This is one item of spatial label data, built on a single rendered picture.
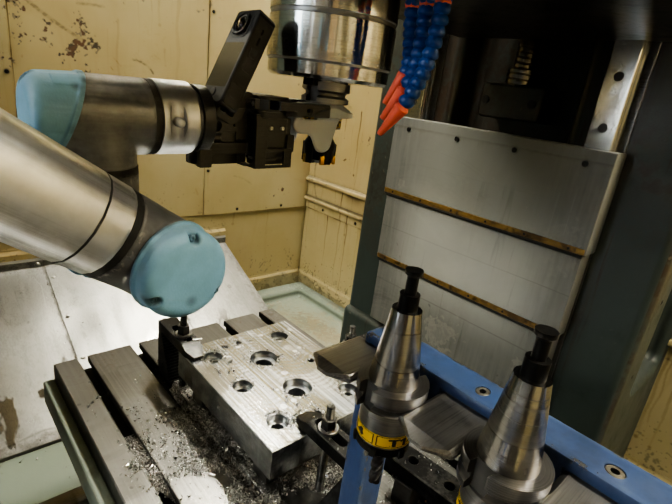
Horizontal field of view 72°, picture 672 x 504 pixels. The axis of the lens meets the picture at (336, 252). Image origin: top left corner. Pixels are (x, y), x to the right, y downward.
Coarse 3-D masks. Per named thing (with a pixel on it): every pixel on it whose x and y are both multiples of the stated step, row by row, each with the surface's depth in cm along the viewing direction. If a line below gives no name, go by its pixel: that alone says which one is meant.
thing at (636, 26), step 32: (480, 0) 59; (512, 0) 57; (544, 0) 55; (576, 0) 53; (608, 0) 51; (640, 0) 49; (448, 32) 89; (480, 32) 84; (512, 32) 80; (544, 32) 76; (576, 32) 72; (608, 32) 69; (640, 32) 65
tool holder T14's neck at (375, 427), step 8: (360, 408) 41; (368, 408) 40; (360, 416) 41; (368, 424) 40; (376, 424) 40; (384, 424) 39; (376, 432) 40; (384, 432) 40; (392, 432) 40; (400, 432) 40; (400, 448) 41
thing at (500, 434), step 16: (512, 384) 31; (528, 384) 30; (544, 384) 30; (512, 400) 31; (528, 400) 30; (544, 400) 30; (496, 416) 32; (512, 416) 31; (528, 416) 30; (544, 416) 30; (496, 432) 32; (512, 432) 31; (528, 432) 30; (544, 432) 31; (480, 448) 33; (496, 448) 32; (512, 448) 31; (528, 448) 31; (496, 464) 32; (512, 464) 31; (528, 464) 31
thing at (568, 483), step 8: (568, 472) 34; (560, 480) 33; (568, 480) 33; (576, 480) 33; (552, 488) 32; (560, 488) 32; (568, 488) 32; (576, 488) 32; (584, 488) 32; (592, 488) 33; (552, 496) 31; (560, 496) 32; (568, 496) 32; (576, 496) 32; (584, 496) 32; (592, 496) 32; (600, 496) 32
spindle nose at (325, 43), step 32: (288, 0) 52; (320, 0) 51; (352, 0) 51; (384, 0) 53; (288, 32) 53; (320, 32) 52; (352, 32) 52; (384, 32) 54; (288, 64) 54; (320, 64) 53; (352, 64) 53; (384, 64) 56
